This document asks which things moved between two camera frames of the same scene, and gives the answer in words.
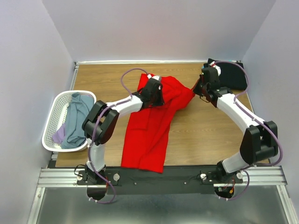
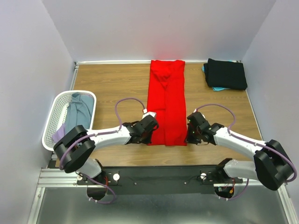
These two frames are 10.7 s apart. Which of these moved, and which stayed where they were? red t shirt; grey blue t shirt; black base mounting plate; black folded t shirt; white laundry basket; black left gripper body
Moved: red t shirt; black left gripper body
Stayed: white laundry basket; grey blue t shirt; black base mounting plate; black folded t shirt
